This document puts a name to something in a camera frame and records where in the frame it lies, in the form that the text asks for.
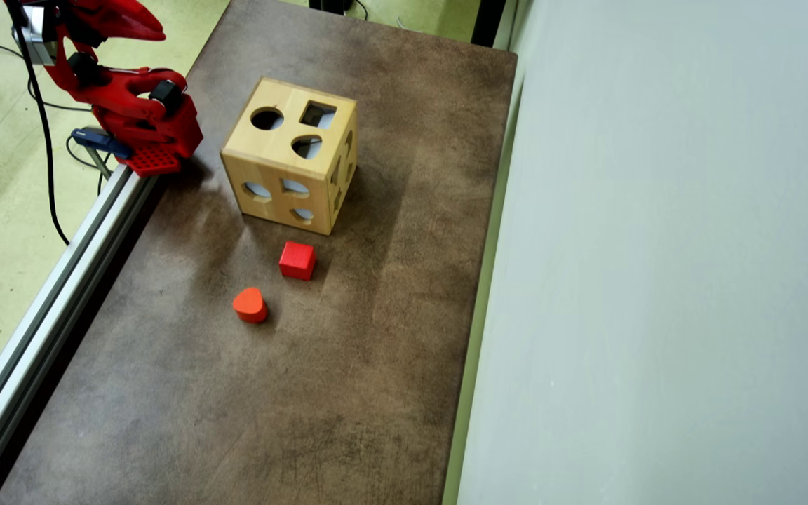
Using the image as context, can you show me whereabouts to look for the red cube block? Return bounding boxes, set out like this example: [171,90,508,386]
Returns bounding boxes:
[278,241,318,282]

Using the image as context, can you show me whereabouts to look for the aluminium profile rail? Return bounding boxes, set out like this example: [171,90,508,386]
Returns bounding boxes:
[0,163,160,505]

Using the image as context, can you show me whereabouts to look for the orange rounded triangle block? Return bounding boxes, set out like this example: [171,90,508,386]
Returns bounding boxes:
[231,285,269,325]

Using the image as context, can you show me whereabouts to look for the wooden shape sorter box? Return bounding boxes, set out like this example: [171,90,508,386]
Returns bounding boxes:
[220,76,360,237]

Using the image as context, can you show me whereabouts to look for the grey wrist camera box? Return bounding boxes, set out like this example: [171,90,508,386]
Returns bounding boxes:
[14,5,58,66]

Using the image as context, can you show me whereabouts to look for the black post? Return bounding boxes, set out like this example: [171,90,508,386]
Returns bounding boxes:
[471,0,510,49]

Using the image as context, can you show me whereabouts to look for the blue clamp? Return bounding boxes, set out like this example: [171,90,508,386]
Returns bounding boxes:
[70,127,133,161]

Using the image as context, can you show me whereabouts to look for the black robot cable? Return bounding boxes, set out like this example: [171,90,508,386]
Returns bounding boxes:
[6,0,72,248]

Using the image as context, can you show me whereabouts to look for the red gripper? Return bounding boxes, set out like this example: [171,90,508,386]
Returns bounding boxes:
[52,0,166,51]

